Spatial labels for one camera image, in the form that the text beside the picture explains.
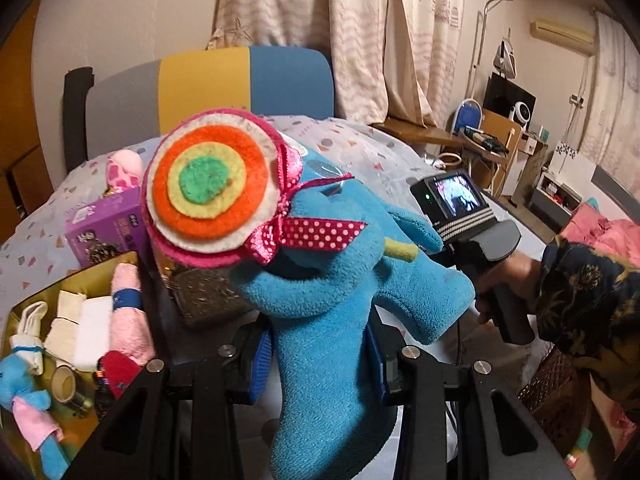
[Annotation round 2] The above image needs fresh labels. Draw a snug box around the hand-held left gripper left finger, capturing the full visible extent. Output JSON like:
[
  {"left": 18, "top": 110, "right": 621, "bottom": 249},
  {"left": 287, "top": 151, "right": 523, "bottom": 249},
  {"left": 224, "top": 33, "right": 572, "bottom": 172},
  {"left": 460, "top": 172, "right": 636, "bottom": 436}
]
[{"left": 65, "top": 325, "right": 275, "bottom": 480}]

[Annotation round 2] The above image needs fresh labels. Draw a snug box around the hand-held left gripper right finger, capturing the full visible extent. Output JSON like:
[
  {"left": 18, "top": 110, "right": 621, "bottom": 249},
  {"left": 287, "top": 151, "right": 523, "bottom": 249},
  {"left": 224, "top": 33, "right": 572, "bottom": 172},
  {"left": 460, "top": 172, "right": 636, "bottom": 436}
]
[{"left": 366, "top": 320, "right": 571, "bottom": 480}]

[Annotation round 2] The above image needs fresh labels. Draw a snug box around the blue plush toy with lollipop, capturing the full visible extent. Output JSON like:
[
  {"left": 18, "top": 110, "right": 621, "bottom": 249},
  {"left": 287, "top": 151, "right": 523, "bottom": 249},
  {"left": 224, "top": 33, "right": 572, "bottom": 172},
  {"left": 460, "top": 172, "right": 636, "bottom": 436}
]
[{"left": 141, "top": 106, "right": 476, "bottom": 480}]

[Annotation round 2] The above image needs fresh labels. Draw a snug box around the red plush toy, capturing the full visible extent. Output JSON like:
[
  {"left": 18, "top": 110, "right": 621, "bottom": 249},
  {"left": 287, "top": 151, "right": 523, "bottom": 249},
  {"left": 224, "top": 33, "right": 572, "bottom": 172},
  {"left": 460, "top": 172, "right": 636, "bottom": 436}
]
[{"left": 97, "top": 350, "right": 144, "bottom": 401}]

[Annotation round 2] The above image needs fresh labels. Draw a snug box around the pink towel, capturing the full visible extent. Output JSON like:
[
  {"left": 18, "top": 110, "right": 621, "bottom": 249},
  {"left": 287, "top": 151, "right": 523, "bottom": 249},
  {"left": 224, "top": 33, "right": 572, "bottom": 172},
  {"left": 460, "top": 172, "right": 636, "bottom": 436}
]
[{"left": 109, "top": 263, "right": 156, "bottom": 367}]

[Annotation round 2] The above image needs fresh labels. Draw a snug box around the black feather hair clip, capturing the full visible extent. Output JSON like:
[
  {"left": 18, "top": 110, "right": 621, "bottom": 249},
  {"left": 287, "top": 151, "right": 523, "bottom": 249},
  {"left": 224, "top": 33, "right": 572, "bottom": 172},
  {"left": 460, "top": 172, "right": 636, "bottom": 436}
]
[{"left": 92, "top": 370, "right": 119, "bottom": 419}]

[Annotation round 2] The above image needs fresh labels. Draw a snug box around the gold metal tray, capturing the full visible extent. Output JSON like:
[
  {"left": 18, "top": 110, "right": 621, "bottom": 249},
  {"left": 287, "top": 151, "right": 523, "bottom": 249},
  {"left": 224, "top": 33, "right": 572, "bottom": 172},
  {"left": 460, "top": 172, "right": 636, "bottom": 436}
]
[{"left": 0, "top": 251, "right": 152, "bottom": 480}]

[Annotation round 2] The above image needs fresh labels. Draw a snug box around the cream cloth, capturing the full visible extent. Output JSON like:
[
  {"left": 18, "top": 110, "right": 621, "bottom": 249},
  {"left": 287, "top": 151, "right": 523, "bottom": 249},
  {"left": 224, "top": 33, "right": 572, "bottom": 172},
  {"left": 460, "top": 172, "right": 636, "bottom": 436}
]
[{"left": 44, "top": 290, "right": 86, "bottom": 372}]

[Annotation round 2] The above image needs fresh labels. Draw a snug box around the white bunny plush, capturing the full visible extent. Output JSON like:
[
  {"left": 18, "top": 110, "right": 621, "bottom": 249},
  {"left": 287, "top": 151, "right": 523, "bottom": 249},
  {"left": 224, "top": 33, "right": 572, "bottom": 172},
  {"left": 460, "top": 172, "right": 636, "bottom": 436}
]
[{"left": 11, "top": 301, "right": 49, "bottom": 376}]

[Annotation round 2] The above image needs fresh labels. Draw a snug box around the small blue teddy bear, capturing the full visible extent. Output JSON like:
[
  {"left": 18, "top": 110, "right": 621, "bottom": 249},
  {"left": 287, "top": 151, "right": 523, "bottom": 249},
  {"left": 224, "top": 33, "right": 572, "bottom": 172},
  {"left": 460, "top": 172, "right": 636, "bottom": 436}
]
[{"left": 0, "top": 355, "right": 69, "bottom": 479}]

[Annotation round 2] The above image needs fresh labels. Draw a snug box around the person's right forearm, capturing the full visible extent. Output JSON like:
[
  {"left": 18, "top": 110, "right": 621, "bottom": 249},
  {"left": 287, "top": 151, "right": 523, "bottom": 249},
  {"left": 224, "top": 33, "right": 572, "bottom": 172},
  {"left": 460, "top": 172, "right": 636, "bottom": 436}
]
[{"left": 537, "top": 237, "right": 640, "bottom": 427}]

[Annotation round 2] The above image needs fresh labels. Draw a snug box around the person's right hand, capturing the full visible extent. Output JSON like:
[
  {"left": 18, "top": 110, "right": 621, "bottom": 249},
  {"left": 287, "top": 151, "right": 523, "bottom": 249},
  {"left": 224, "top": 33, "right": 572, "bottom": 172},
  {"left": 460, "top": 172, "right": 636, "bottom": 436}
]
[{"left": 475, "top": 252, "right": 547, "bottom": 326}]

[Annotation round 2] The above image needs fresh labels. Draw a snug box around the white low cabinet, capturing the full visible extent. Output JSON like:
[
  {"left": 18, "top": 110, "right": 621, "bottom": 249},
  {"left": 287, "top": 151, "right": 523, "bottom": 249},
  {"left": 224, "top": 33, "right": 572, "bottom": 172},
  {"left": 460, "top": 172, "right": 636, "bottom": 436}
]
[{"left": 529, "top": 149, "right": 597, "bottom": 217}]

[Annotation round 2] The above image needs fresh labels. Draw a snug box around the black hair iron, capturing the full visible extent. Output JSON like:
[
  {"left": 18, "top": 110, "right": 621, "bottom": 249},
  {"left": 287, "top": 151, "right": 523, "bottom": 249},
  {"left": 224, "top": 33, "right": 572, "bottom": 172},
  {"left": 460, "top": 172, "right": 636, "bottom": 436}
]
[{"left": 464, "top": 127, "right": 509, "bottom": 154}]

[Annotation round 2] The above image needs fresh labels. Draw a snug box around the brown wicker basket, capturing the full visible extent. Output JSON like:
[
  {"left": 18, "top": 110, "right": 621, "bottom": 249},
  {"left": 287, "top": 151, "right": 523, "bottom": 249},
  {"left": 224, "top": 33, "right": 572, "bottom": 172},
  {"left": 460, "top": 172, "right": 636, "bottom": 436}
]
[{"left": 517, "top": 347, "right": 577, "bottom": 442}]

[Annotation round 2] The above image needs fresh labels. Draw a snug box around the wooden side table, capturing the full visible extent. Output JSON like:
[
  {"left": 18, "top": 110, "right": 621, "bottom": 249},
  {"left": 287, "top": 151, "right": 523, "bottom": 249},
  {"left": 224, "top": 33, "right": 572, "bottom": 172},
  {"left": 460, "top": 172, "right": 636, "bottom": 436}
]
[{"left": 370, "top": 117, "right": 469, "bottom": 147}]

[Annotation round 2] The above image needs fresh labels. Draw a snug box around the blue folding chair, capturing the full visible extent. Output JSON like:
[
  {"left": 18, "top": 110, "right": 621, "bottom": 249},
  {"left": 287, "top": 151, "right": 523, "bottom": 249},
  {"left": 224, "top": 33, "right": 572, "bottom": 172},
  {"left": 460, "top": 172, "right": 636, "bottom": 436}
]
[{"left": 452, "top": 99, "right": 484, "bottom": 137}]

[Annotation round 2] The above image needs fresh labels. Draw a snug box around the pink blanket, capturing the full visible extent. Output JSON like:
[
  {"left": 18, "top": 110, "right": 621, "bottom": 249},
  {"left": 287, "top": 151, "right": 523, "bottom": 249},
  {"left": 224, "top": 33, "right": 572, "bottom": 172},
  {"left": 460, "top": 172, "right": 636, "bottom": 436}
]
[{"left": 560, "top": 198, "right": 640, "bottom": 262}]

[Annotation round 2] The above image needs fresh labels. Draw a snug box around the black monitor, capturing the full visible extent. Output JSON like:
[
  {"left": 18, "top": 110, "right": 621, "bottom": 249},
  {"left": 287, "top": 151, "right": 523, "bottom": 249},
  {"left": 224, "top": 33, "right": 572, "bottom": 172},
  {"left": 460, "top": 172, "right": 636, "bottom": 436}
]
[{"left": 483, "top": 72, "right": 537, "bottom": 122}]

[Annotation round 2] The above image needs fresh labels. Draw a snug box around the patterned light blue tablecloth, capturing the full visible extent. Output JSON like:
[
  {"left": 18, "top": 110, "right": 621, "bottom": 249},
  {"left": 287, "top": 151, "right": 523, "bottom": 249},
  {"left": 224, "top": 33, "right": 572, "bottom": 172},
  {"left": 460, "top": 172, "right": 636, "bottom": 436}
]
[{"left": 0, "top": 115, "right": 551, "bottom": 480}]

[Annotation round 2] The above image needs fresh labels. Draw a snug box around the brown tape roll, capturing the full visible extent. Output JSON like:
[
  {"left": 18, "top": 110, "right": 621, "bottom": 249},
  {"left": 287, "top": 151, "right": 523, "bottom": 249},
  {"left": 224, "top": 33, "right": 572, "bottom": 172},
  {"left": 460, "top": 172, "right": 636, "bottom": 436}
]
[{"left": 51, "top": 363, "right": 79, "bottom": 404}]

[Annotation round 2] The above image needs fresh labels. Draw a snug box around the garment steamer stand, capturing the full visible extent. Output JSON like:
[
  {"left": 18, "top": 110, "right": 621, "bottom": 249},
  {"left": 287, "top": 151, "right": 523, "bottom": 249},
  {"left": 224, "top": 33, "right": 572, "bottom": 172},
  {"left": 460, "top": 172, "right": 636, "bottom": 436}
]
[{"left": 470, "top": 0, "right": 519, "bottom": 107}]

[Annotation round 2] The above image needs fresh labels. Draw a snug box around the cream ship print curtain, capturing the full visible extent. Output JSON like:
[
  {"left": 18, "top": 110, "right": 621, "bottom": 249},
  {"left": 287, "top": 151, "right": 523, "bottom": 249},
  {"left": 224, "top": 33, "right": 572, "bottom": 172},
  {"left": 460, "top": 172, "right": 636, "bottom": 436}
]
[
  {"left": 207, "top": 0, "right": 469, "bottom": 129},
  {"left": 577, "top": 9, "right": 640, "bottom": 182}
]

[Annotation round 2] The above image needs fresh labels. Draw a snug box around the purple snack box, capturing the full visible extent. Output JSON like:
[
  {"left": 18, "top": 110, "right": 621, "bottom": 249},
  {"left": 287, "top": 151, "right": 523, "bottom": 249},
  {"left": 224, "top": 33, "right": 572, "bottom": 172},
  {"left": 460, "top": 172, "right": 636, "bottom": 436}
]
[{"left": 65, "top": 187, "right": 151, "bottom": 269}]

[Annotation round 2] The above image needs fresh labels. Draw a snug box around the pink spotted plush toy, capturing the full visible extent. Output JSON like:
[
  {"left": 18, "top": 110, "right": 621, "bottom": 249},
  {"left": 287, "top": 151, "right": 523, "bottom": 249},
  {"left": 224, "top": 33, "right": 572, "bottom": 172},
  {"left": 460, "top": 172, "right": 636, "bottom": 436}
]
[{"left": 105, "top": 150, "right": 146, "bottom": 196}]

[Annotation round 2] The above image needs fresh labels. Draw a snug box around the grey yellow blue chair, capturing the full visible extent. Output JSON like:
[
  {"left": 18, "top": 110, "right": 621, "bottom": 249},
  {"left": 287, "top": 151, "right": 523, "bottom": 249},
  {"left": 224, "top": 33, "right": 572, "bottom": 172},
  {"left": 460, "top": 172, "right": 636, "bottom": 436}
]
[{"left": 86, "top": 46, "right": 335, "bottom": 162}]

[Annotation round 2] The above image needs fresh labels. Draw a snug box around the orange wooden wardrobe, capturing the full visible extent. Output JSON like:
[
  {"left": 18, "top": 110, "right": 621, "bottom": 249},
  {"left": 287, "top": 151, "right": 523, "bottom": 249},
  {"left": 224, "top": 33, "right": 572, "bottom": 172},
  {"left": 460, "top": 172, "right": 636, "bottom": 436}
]
[{"left": 0, "top": 0, "right": 47, "bottom": 223}]

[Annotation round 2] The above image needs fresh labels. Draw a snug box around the wall air conditioner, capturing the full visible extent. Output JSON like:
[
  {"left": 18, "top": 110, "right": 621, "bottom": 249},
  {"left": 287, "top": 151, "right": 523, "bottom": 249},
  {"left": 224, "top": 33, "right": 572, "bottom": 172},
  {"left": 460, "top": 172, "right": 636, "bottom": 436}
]
[{"left": 530, "top": 18, "right": 599, "bottom": 54}]

